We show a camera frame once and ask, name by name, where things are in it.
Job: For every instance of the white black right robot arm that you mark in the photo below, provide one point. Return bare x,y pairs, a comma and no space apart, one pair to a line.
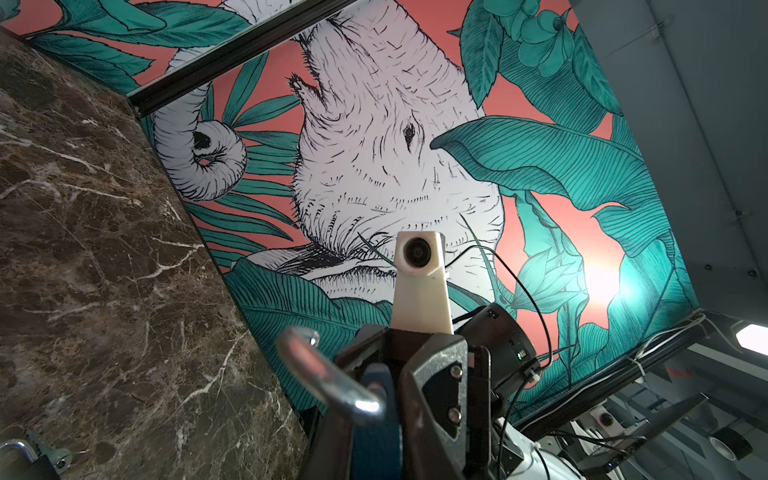
534,464

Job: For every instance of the blue padlock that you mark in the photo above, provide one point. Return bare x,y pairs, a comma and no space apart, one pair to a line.
354,408

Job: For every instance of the small black padlock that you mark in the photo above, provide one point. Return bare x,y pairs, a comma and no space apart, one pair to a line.
20,461

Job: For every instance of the black right corner frame post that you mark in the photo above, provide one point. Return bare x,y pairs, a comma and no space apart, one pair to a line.
241,48

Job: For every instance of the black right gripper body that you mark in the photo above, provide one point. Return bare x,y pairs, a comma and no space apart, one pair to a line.
500,359

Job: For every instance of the small metal key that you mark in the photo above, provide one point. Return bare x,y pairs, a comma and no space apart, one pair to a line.
60,458

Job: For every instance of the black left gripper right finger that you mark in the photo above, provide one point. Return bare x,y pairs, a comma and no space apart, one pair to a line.
430,452

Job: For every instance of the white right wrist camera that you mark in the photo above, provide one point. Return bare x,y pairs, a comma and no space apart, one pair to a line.
421,300

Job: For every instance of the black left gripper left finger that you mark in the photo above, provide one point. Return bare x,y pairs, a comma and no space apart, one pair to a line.
329,454

